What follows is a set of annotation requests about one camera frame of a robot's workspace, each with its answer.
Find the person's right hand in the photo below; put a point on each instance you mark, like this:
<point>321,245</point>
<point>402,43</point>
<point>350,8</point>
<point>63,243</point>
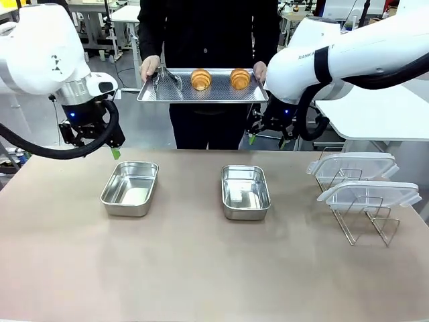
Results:
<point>149,67</point>

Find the steel rectangular container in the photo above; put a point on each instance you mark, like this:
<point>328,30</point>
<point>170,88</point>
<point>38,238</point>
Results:
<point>246,213</point>
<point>129,208</point>

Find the silver metal baking tray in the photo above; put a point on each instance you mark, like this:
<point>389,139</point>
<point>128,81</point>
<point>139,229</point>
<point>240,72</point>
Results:
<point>214,94</point>

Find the person's right forearm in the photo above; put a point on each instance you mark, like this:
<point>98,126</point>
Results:
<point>151,37</point>

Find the white background desk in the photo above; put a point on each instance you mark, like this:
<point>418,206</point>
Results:
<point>125,15</point>

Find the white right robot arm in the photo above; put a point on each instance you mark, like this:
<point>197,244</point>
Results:
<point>368,47</point>

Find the person's left forearm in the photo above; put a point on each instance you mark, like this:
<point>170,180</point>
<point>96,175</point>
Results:
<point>266,40</point>

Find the person's left hand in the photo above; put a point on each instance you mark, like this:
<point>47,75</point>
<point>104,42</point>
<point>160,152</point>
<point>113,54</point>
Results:
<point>259,71</point>

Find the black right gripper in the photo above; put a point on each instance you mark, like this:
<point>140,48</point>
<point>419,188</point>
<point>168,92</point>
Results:
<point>275,115</point>

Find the golden croissant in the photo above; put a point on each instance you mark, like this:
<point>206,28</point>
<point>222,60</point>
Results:
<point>201,80</point>
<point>240,79</point>

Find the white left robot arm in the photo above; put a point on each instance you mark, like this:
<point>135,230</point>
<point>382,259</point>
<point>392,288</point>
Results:
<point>40,50</point>

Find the person in black clothes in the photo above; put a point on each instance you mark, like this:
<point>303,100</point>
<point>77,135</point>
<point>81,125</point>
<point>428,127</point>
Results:
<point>207,33</point>

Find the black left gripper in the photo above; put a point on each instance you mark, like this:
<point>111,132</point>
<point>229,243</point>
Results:
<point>85,119</point>

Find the silver metal tongs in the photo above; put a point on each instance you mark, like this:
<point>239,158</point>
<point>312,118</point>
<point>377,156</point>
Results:
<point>167,84</point>

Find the bottles and cans shelf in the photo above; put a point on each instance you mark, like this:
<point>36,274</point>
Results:
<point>13,161</point>

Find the clear plastic clip lid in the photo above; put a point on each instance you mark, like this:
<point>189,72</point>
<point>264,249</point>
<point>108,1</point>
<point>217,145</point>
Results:
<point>372,191</point>
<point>352,161</point>

